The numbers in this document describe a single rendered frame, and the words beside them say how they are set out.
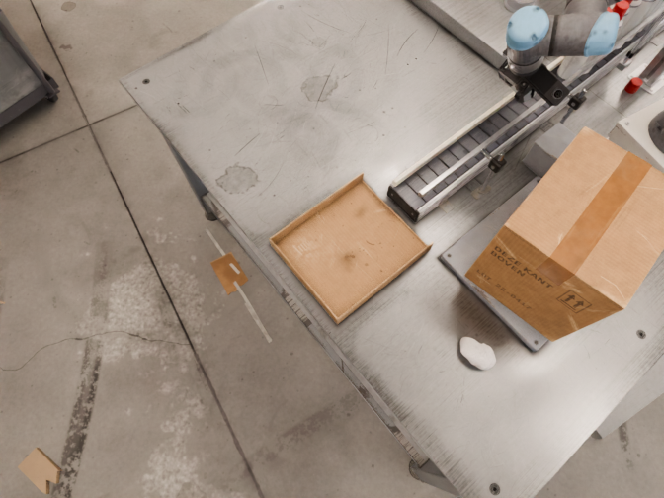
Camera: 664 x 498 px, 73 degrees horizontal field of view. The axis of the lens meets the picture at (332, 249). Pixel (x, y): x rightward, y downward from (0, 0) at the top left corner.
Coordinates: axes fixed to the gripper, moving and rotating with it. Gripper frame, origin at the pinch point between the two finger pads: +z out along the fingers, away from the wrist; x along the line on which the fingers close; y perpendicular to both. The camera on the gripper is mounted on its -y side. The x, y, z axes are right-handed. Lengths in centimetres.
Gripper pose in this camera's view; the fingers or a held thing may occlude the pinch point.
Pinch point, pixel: (531, 97)
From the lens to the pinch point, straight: 134.1
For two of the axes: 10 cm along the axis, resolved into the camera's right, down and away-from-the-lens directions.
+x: -6.7, 7.0, 2.4
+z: 3.8, 0.5, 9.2
